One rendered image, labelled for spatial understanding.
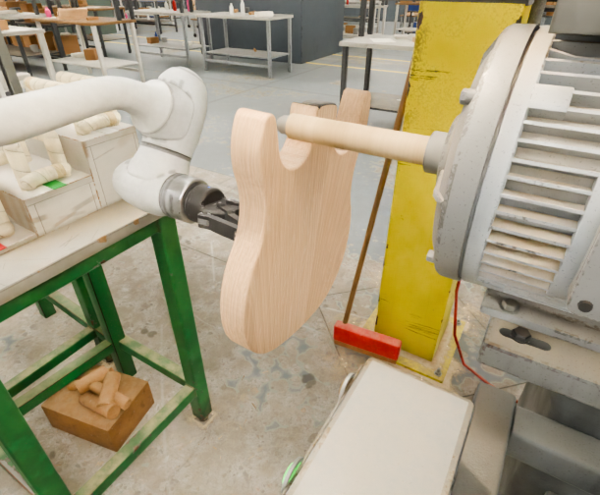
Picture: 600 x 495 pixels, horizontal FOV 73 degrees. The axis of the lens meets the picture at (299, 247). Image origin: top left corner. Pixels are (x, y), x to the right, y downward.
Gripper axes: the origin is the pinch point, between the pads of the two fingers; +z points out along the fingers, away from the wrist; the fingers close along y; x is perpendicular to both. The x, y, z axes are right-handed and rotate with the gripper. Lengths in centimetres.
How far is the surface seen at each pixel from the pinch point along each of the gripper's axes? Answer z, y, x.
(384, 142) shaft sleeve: 17.5, 9.9, 19.5
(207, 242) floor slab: -131, -123, -87
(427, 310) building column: 13, -94, -61
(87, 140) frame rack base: -56, -2, 5
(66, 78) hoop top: -74, -10, 17
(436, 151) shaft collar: 23.5, 10.6, 19.8
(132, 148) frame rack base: -56, -14, 2
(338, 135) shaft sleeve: 11.7, 9.9, 19.4
